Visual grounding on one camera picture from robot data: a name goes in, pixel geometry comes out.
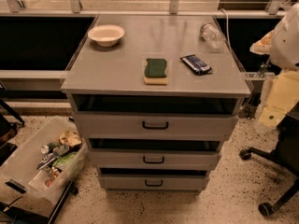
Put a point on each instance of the grey top drawer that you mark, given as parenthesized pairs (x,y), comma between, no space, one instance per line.
(155,126)

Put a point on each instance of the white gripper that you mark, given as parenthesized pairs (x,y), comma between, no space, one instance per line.
(285,46)

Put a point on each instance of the black office chair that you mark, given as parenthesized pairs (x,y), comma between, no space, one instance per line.
(286,154)

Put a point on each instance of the white bowl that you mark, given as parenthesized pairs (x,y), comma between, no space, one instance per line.
(106,35)

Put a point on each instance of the clear plastic bottle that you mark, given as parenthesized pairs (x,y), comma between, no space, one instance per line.
(212,35)

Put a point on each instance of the green yellow sponge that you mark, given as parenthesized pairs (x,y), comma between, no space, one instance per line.
(155,72)

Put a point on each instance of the grey drawer cabinet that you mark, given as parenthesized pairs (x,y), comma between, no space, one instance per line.
(156,108)

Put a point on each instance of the black cart frame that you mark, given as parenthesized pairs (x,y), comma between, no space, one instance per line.
(10,214)

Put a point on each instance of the grey bottom drawer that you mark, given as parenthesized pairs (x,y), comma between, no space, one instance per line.
(153,182)

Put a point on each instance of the clear plastic bin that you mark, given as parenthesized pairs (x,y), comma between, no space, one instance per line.
(31,171)

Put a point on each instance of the green chip bag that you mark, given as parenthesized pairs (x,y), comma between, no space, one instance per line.
(64,161)

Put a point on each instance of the metal can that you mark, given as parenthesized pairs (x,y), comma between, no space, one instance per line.
(49,147)

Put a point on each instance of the grey drawer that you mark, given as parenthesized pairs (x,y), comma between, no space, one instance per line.
(155,126)
(153,182)
(146,159)

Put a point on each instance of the crumpled tan bag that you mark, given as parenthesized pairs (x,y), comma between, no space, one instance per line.
(70,138)

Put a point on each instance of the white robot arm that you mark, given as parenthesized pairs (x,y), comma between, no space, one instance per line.
(284,53)

